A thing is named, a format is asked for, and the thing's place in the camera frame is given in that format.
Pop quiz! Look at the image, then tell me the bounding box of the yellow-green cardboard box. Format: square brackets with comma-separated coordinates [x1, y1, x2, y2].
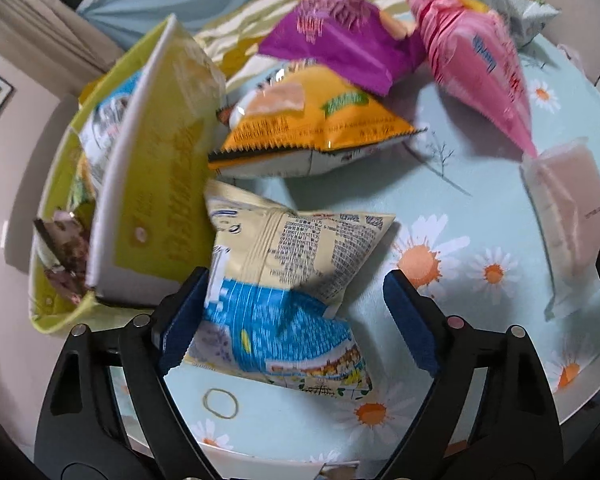
[27, 12, 228, 336]

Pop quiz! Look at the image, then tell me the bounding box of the beige curtain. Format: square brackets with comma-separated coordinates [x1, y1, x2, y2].
[0, 0, 126, 86]

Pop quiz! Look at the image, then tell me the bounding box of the purple snack bag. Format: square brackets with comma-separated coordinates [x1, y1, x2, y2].
[257, 0, 428, 97]

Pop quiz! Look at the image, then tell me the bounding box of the orange-yellow snack bag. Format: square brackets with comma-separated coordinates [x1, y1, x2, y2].
[207, 62, 428, 178]

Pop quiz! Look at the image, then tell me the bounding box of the white and blue snack bag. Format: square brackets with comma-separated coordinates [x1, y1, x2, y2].
[77, 72, 146, 201]

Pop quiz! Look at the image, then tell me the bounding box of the pale pink snack packet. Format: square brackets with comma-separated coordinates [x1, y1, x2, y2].
[521, 137, 600, 322]

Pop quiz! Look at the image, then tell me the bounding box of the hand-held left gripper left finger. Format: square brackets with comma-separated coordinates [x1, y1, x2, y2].
[35, 267, 216, 480]

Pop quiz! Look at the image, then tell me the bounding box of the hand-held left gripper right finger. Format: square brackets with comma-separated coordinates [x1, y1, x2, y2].
[380, 270, 566, 480]

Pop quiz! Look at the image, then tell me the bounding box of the striped floral blanket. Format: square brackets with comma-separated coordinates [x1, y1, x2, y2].
[192, 0, 481, 81]

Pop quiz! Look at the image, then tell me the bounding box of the mauve snack bag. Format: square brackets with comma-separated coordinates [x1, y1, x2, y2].
[32, 207, 93, 306]

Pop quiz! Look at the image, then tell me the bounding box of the pink snack bag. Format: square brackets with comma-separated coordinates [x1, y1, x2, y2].
[404, 0, 538, 158]

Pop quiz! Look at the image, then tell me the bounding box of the grey chip bag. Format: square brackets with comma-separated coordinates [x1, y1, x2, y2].
[462, 0, 561, 51]

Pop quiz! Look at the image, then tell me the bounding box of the blue and cream snack bag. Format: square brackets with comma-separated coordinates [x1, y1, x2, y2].
[182, 180, 397, 401]

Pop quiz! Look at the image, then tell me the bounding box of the yellow rubber band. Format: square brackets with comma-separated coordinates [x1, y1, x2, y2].
[202, 387, 241, 420]

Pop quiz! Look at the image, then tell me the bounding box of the green-yellow cartoon snack bag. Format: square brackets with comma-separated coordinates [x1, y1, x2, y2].
[67, 155, 98, 221]

